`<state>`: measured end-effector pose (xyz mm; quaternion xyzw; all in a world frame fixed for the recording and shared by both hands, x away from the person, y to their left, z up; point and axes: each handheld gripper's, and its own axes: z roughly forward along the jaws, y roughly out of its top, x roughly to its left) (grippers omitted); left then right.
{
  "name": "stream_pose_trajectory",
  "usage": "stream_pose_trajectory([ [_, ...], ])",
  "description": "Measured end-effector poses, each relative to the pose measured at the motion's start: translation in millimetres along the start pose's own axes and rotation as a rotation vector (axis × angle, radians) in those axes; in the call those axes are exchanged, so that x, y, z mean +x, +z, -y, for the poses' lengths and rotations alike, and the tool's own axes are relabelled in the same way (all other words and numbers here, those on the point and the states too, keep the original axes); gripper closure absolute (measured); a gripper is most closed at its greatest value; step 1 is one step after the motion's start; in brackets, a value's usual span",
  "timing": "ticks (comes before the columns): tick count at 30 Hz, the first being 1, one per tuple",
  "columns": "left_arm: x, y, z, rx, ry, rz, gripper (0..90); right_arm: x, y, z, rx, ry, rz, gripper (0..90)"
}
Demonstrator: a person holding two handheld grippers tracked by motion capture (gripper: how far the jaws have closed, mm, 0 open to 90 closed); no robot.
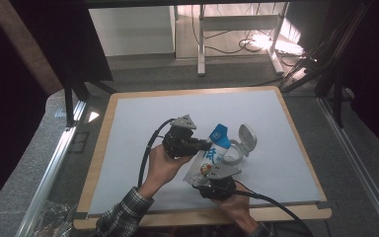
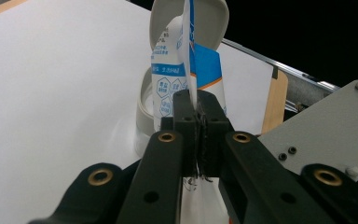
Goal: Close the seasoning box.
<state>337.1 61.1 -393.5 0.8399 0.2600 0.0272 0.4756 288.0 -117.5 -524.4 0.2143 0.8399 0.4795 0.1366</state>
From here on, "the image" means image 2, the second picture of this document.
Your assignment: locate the white table mat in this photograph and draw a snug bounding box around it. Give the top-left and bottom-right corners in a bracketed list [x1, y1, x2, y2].
[0, 0, 275, 224]

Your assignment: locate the white and blue pouch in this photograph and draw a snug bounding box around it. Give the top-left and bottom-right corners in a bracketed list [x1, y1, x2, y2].
[150, 0, 231, 224]

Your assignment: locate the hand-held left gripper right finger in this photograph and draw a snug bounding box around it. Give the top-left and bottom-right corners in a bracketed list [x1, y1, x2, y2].
[198, 91, 335, 224]

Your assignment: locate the white lidded container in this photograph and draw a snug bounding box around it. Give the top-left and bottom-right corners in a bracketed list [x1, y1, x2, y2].
[134, 0, 230, 158]

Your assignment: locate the aluminium rail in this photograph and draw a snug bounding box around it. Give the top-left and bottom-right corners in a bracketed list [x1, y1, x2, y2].
[222, 37, 341, 93]

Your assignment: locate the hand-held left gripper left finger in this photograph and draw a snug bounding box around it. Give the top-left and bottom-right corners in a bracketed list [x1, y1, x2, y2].
[116, 89, 199, 224]

